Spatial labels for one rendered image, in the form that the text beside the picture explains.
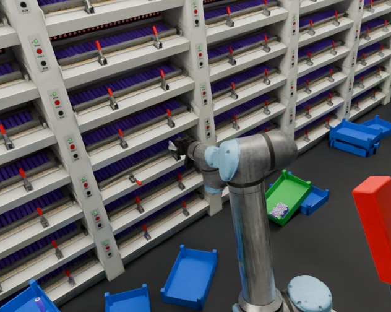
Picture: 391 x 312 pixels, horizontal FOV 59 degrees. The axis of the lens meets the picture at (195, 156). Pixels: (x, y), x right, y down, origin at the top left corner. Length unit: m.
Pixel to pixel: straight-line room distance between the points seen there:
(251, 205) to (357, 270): 1.00
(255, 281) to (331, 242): 0.92
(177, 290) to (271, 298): 0.68
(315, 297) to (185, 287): 0.72
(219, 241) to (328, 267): 0.58
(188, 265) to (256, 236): 0.87
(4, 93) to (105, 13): 0.47
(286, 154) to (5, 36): 0.97
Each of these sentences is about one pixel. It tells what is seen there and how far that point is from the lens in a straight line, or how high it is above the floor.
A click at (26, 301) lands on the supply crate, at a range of 1.48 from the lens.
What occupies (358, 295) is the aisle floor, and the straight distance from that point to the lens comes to 1.84.
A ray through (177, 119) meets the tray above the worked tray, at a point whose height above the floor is 0.69.
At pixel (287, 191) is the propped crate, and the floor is 0.08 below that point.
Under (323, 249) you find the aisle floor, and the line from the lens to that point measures 1.99.
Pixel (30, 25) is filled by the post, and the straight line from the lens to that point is 1.35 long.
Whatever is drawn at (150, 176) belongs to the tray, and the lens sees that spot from 1.73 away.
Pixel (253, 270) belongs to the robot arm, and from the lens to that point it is 1.16.
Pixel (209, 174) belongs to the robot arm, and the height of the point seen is 0.56.
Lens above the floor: 1.43
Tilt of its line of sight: 31 degrees down
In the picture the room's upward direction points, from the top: 8 degrees counter-clockwise
